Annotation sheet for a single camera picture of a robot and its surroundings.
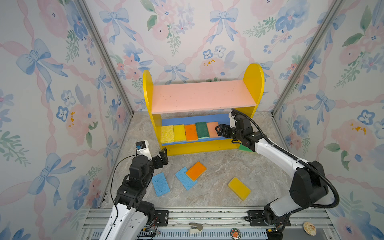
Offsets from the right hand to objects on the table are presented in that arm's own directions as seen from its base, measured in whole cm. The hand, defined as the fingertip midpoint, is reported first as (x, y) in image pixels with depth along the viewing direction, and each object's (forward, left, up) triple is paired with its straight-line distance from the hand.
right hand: (220, 127), depth 86 cm
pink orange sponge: (+3, +5, -3) cm, 6 cm away
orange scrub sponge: (-2, +17, -3) cm, 18 cm away
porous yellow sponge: (-2, +31, -3) cm, 31 cm away
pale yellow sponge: (-19, +14, -18) cm, 30 cm away
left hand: (-17, +32, +4) cm, 37 cm away
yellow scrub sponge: (-2, +24, -4) cm, 24 cm away
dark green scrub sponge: (+1, +10, -4) cm, 11 cm away
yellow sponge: (-28, -10, -18) cm, 35 cm away
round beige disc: (-46, -41, -20) cm, 65 cm away
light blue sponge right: (-25, +20, -19) cm, 36 cm away
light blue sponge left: (-27, +34, -18) cm, 47 cm away
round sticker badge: (-49, -5, -19) cm, 52 cm away
